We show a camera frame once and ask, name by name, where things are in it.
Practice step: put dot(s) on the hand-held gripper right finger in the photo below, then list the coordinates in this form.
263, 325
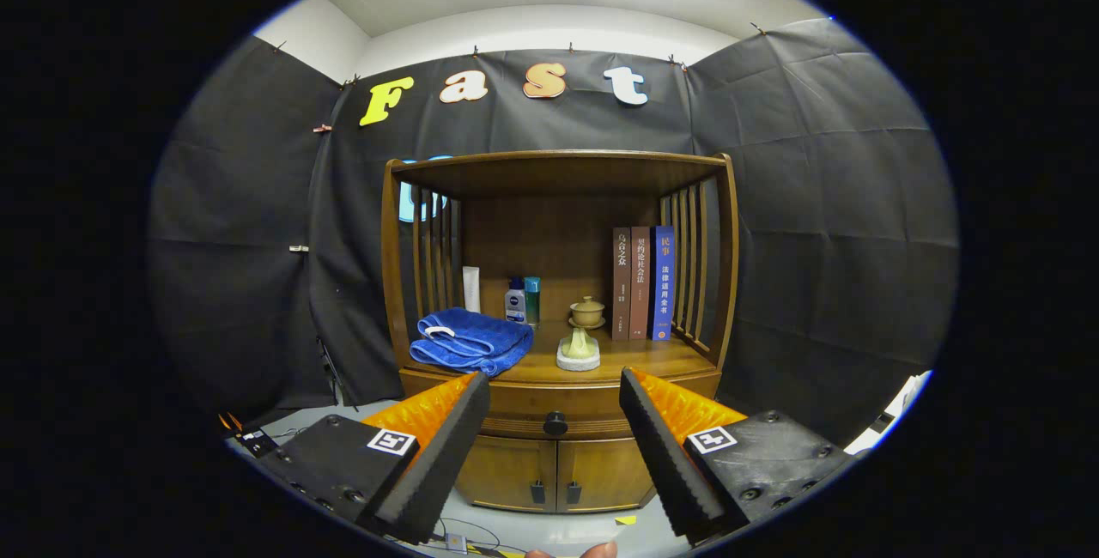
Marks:
665, 455

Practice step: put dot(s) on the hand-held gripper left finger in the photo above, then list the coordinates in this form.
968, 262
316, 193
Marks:
446, 455

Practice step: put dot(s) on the wooden drawer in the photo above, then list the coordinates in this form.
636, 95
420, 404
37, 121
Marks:
524, 408

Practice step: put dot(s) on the green soap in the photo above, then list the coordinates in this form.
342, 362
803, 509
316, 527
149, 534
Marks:
579, 350

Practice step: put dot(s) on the wooden cabinet door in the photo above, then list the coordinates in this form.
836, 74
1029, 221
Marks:
601, 472
502, 468

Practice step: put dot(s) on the wooden countertop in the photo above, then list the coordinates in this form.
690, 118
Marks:
635, 360

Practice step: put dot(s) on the wooden cabinet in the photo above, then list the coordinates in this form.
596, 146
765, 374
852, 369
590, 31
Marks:
558, 240

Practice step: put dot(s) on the folded blue towel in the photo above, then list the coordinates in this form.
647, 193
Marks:
472, 339

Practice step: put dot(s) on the beige lidded tea cup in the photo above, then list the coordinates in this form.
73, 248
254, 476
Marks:
587, 313

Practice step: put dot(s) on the white and blue bottle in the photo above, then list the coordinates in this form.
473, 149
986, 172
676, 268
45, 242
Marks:
515, 305

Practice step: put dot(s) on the white tube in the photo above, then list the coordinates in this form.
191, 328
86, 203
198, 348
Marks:
471, 288

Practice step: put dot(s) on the blue book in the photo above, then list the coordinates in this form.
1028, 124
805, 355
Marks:
662, 283

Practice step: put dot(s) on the reddish brown book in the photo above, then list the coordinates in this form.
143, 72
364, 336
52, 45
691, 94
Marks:
640, 283

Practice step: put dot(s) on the teal bottle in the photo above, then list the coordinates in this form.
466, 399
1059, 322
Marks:
533, 300

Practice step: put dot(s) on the dark brown book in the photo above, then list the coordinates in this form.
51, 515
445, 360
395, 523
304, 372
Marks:
622, 283

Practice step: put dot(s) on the black backdrop cloth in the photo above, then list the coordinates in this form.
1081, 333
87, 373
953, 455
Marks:
816, 197

